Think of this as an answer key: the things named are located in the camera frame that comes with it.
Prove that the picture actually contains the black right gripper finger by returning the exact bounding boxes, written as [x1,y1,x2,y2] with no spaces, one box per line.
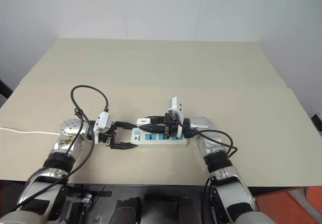
[138,123,167,133]
[144,114,166,124]

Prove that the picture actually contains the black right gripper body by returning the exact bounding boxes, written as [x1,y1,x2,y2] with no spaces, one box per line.
[163,113,184,137]

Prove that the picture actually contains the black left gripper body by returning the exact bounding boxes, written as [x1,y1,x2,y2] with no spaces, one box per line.
[98,122,121,150]

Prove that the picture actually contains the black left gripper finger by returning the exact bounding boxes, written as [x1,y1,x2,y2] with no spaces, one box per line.
[110,141,139,151]
[116,121,138,130]

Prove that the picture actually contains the white charger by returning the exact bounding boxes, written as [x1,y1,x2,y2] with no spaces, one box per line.
[136,117,152,127]

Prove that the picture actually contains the white power strip blue sockets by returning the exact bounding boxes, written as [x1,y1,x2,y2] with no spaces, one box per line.
[130,126,188,149]

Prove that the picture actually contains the dark rounded shape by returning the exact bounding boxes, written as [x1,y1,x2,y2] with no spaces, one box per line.
[114,197,143,224]

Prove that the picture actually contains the small metal clamp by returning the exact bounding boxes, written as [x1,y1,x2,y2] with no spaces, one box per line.
[82,192,93,206]

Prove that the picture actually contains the dark object at table side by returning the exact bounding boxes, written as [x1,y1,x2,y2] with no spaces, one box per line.
[310,112,322,133]
[0,79,15,106]

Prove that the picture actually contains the orange floor mat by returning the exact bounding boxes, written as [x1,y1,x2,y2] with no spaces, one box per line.
[251,186,322,224]

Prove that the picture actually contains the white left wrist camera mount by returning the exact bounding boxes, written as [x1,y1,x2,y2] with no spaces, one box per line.
[93,111,117,144]

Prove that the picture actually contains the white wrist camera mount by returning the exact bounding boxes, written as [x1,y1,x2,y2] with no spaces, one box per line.
[93,111,117,144]
[166,97,185,138]

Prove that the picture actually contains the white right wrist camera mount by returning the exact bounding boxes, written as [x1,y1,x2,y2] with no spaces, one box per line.
[166,97,185,138]

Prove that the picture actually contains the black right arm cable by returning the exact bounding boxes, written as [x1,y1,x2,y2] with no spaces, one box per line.
[187,129,238,219]

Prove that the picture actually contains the white power strip cord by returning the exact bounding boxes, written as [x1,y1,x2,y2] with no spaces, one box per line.
[0,127,61,136]

